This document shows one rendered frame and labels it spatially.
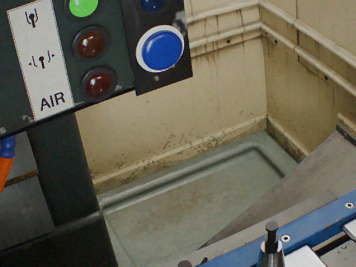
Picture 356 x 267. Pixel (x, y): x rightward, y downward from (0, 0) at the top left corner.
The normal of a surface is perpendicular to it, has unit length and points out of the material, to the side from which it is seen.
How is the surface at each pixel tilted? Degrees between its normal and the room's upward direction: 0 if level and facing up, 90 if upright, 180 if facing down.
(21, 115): 90
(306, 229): 0
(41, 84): 90
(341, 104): 90
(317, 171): 24
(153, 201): 0
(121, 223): 0
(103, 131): 90
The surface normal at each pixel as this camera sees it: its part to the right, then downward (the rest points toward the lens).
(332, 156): -0.48, -0.59
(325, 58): -0.90, 0.34
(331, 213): -0.11, -0.80
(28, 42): 0.42, 0.50
